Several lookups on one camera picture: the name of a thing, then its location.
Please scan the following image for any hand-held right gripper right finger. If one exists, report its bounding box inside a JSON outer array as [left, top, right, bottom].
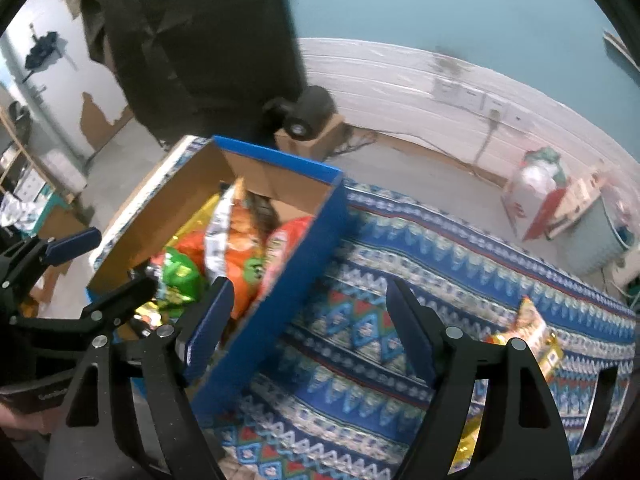
[[386, 279, 573, 480]]

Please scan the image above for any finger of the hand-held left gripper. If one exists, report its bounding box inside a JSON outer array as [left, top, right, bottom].
[[0, 226, 102, 306], [10, 276, 158, 341]]

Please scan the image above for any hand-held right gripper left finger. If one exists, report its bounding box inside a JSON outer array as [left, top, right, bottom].
[[42, 276, 236, 480]]

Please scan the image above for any orange snack bag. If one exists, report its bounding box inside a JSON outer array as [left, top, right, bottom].
[[177, 207, 273, 321]]

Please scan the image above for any blue-edged cardboard box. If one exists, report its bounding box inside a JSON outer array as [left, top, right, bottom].
[[87, 135, 351, 418]]

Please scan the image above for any person's left hand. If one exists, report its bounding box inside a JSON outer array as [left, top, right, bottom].
[[0, 407, 54, 443]]

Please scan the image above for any flattened cardboard sheet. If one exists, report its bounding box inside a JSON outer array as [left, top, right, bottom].
[[30, 205, 96, 306]]

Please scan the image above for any teal cardboard box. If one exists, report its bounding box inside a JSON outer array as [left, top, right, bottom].
[[20, 180, 69, 234]]

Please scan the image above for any green snack bag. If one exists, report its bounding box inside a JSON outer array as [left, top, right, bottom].
[[150, 247, 208, 311]]

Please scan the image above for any blue patterned tablecloth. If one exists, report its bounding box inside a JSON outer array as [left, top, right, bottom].
[[90, 135, 638, 480]]

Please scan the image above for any white plastic pack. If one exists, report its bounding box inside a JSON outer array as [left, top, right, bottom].
[[47, 152, 87, 196]]

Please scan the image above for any silver snack bag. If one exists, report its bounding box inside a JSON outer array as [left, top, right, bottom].
[[202, 182, 251, 281]]

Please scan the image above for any yellow snack bag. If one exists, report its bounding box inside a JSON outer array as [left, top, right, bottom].
[[172, 192, 223, 241]]

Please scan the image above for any red-orange snack bag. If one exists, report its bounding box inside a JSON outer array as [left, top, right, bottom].
[[257, 215, 318, 306]]

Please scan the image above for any gold snack packet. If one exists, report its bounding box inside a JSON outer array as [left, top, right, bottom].
[[447, 409, 484, 476]]

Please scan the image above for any yellow and red snack packet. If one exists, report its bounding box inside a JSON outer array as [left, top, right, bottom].
[[500, 297, 566, 386]]

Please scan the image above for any white and red plastic bag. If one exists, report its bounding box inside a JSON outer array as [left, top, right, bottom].
[[502, 147, 568, 241]]

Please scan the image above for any dark hanging cloth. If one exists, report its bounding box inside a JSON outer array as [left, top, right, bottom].
[[24, 30, 67, 72]]

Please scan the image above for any red and beige carton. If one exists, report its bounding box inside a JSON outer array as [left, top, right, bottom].
[[522, 167, 609, 242]]

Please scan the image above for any small brown cardboard box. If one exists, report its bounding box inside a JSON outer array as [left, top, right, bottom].
[[274, 114, 348, 162]]

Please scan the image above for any grey bucket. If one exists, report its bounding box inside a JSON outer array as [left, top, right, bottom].
[[565, 182, 640, 277]]

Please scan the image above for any black spotlight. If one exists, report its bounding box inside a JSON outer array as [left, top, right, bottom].
[[262, 85, 336, 142]]

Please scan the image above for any white power cable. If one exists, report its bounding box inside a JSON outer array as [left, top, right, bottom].
[[472, 115, 501, 167]]

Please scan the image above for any white wall socket with plug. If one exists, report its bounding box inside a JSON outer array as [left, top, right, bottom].
[[484, 99, 512, 122]]

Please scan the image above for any wall shelf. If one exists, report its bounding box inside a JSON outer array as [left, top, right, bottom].
[[602, 30, 640, 71]]

